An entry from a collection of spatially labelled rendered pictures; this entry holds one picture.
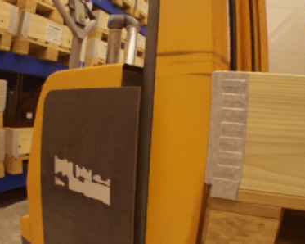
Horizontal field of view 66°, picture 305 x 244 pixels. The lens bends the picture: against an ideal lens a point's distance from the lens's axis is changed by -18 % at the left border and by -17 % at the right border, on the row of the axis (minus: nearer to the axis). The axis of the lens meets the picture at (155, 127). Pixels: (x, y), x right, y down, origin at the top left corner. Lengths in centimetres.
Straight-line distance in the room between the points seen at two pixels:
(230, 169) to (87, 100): 38
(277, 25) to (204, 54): 619
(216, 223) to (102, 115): 35
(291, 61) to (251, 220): 612
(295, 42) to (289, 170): 627
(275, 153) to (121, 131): 33
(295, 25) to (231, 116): 639
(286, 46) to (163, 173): 613
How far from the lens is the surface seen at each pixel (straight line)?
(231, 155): 46
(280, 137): 44
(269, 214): 47
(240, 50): 120
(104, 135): 63
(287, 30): 672
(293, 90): 44
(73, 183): 74
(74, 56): 129
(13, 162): 206
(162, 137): 60
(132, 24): 215
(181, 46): 60
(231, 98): 46
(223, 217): 49
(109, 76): 63
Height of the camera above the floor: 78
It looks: 3 degrees down
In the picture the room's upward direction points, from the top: 4 degrees clockwise
